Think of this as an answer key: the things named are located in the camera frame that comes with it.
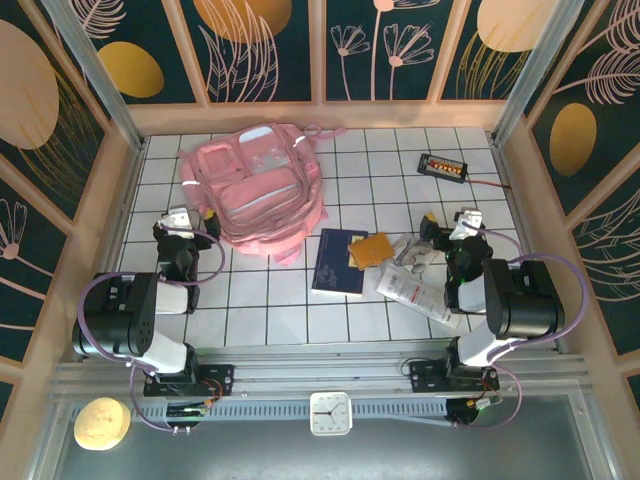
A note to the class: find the pink student backpack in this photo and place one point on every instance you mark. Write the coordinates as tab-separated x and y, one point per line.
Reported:
260	200

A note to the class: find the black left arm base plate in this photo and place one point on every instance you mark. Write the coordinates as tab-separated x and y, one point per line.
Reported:
222	380

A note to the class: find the aluminium frame post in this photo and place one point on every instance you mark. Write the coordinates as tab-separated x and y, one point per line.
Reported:
537	75
95	75

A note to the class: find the round yellow sponge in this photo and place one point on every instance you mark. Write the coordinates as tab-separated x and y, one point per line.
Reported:
102	424

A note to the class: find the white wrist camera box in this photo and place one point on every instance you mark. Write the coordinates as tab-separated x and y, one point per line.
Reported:
469	219
176	220

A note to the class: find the clear bag of items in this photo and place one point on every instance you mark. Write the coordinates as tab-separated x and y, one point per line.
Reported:
406	250

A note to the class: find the orange notebook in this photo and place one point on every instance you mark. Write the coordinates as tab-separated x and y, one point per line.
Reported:
370	250

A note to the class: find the white printed packet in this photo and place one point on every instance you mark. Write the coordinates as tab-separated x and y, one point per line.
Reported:
410	292

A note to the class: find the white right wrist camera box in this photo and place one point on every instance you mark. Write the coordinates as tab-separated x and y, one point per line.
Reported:
469	219

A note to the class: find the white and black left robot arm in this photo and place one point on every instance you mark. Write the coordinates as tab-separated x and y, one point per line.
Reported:
120	320

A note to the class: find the black connector board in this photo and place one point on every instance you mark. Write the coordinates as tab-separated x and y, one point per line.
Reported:
442	167

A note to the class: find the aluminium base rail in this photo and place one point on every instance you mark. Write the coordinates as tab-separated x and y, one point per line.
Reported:
320	380

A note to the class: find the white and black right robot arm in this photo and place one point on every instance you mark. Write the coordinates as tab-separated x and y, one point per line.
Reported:
525	300

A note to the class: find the dark blue book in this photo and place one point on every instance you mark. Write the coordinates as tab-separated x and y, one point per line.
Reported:
332	270

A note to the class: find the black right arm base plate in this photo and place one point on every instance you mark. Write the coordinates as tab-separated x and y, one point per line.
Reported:
425	375

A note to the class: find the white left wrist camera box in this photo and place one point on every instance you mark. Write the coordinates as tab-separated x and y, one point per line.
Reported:
176	220

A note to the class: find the white square clock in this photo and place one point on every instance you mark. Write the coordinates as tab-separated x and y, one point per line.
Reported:
330	414

